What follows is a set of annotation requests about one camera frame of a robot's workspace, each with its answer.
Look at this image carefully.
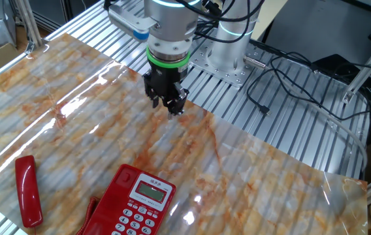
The thin black cable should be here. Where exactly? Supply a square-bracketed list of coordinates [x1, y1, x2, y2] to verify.
[268, 52, 371, 121]

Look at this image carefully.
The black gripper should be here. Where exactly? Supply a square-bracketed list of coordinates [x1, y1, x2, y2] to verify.
[142, 62, 190, 120]

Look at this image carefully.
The grey cable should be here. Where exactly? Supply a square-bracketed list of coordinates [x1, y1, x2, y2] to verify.
[278, 76, 369, 176]

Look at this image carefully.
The red coiled phone cord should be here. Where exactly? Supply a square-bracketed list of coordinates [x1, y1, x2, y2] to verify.
[75, 196, 101, 235]

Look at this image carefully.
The red telephone base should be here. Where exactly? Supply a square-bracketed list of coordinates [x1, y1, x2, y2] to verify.
[81, 163, 177, 235]

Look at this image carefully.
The silver cable connector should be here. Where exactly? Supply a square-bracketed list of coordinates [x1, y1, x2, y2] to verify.
[242, 55, 268, 70]

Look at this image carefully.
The orange marble pattern mat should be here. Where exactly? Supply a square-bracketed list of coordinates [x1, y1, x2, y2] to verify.
[0, 32, 369, 235]

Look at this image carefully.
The black power adapter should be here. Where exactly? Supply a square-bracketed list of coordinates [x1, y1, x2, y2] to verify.
[311, 54, 363, 86]

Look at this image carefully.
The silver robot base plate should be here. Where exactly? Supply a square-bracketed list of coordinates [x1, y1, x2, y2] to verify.
[188, 38, 268, 88]

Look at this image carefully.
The aluminium frame post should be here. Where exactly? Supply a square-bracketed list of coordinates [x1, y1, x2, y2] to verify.
[342, 31, 371, 104]
[15, 0, 42, 55]

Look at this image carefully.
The black usb cable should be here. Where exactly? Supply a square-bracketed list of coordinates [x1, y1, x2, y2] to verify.
[246, 52, 317, 118]

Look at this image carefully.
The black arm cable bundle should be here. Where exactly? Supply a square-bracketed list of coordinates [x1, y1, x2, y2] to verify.
[175, 0, 266, 43]

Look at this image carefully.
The red telephone handset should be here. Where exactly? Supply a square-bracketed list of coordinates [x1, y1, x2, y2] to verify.
[14, 155, 44, 228]

